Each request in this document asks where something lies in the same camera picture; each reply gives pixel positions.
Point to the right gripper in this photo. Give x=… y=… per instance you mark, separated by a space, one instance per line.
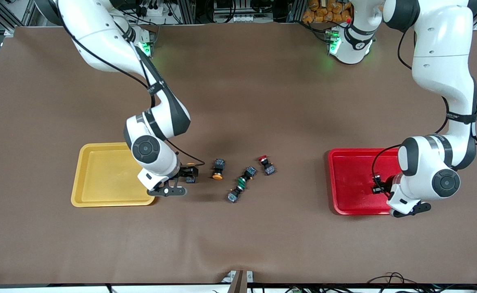
x=185 y=172

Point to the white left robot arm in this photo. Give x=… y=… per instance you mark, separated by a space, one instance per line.
x=442 y=49

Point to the green push button switch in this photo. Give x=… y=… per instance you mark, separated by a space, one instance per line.
x=233 y=197
x=250 y=171

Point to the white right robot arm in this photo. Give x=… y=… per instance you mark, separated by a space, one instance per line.
x=100 y=36

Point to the orange packaged items pile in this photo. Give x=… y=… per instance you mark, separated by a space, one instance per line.
x=319 y=12

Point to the metal table edge bracket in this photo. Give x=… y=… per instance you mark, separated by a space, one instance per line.
x=238 y=283

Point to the yellow plastic tray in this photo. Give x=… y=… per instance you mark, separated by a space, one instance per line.
x=100 y=175

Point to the brown table cover mat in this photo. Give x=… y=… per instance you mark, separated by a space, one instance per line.
x=262 y=101

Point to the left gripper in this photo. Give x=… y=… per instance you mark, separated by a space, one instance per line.
x=383 y=188

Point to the red push button switch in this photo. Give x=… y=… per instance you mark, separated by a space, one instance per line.
x=269 y=169
x=377 y=179

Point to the red plastic tray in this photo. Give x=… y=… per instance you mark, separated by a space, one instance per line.
x=352 y=179

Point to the white power strip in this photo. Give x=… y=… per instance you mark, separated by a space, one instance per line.
x=154 y=10

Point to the yellow push button switch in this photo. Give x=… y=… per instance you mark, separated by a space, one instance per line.
x=219 y=165
x=190 y=179

